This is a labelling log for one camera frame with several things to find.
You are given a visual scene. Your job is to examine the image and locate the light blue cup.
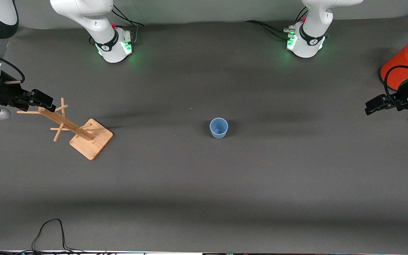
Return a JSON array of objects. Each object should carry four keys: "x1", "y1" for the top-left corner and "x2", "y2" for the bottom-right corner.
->
[{"x1": 210, "y1": 118, "x2": 228, "y2": 139}]

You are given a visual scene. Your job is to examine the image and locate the wooden cup rack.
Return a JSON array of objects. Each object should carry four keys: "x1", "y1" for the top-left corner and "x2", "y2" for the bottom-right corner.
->
[{"x1": 17, "y1": 98, "x2": 114, "y2": 160}]

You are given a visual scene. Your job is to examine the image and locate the orange drink can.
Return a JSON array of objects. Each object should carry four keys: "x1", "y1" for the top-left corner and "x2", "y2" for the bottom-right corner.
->
[{"x1": 380, "y1": 34, "x2": 408, "y2": 91}]

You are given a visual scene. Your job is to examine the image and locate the dark grey table mat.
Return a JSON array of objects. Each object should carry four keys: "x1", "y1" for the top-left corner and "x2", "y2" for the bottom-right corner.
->
[{"x1": 0, "y1": 12, "x2": 408, "y2": 253}]

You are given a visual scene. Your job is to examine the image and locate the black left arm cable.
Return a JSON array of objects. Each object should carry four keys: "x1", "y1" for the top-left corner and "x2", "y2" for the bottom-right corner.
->
[{"x1": 384, "y1": 65, "x2": 408, "y2": 104}]

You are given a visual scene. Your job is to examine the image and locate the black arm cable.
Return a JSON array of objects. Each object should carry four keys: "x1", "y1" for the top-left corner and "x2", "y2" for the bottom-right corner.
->
[
  {"x1": 0, "y1": 47, "x2": 26, "y2": 84},
  {"x1": 384, "y1": 65, "x2": 408, "y2": 104}
]

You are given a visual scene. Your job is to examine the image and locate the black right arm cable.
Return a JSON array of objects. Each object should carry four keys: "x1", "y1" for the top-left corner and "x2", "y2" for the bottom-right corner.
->
[{"x1": 0, "y1": 47, "x2": 26, "y2": 84}]

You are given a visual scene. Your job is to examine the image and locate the black right arm base cables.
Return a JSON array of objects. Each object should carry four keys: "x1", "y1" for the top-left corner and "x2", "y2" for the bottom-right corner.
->
[{"x1": 90, "y1": 5, "x2": 144, "y2": 46}]

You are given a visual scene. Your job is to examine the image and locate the black arm base cables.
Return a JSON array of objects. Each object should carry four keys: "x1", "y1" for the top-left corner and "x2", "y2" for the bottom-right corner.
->
[
  {"x1": 245, "y1": 7, "x2": 309, "y2": 40},
  {"x1": 90, "y1": 5, "x2": 144, "y2": 46}
]

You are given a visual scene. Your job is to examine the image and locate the thin black looped cable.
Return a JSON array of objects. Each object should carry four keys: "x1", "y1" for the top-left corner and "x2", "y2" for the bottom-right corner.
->
[{"x1": 30, "y1": 219, "x2": 84, "y2": 254}]

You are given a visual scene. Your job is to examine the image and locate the black left arm base cables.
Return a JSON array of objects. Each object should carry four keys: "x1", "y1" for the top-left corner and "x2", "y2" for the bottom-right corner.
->
[{"x1": 245, "y1": 7, "x2": 309, "y2": 40}]

